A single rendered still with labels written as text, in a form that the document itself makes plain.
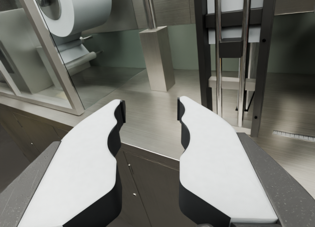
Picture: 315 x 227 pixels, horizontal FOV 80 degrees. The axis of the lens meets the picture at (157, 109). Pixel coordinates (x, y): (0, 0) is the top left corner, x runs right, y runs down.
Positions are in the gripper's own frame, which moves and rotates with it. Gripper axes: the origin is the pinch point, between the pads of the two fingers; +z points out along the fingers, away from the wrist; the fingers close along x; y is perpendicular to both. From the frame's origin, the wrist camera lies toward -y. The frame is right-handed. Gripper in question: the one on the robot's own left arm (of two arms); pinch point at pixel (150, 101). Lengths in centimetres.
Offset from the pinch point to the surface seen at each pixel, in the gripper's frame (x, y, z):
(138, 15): -8, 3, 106
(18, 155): -163, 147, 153
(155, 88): 0, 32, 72
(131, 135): -9, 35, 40
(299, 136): 38, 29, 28
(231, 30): 19.0, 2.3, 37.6
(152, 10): 0, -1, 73
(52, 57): -38, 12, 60
